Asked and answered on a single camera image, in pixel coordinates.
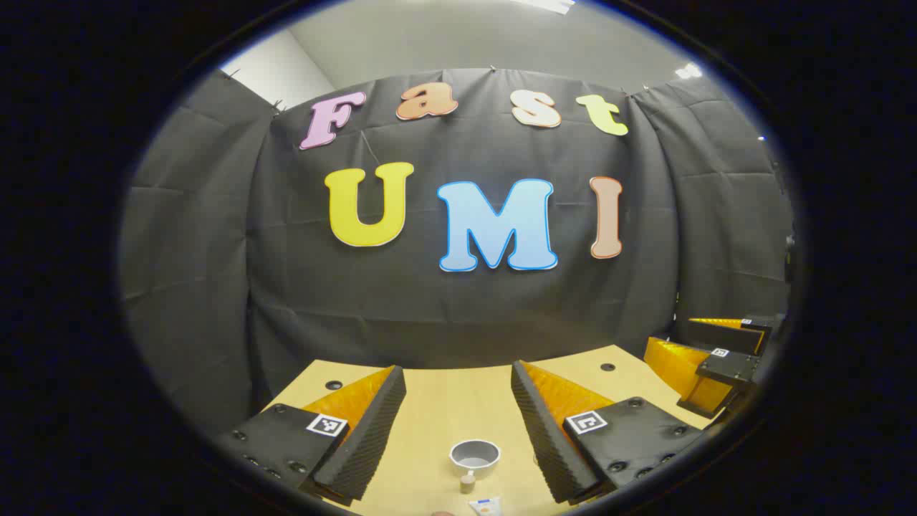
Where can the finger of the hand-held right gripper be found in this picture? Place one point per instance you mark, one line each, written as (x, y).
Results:
(725, 369)
(723, 337)

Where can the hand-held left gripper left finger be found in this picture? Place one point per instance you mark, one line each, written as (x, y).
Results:
(365, 437)

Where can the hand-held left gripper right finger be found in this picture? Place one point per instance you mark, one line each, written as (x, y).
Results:
(544, 437)

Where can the white cup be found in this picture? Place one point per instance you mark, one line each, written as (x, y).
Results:
(474, 462)

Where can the white toothpaste tube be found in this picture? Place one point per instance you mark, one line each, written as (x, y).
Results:
(486, 507)

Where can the wooden desktop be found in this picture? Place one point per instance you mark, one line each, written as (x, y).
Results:
(451, 408)

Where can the black backdrop cloth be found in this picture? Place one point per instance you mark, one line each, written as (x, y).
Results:
(430, 301)

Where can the ceiling light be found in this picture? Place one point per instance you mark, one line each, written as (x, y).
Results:
(544, 4)
(688, 70)

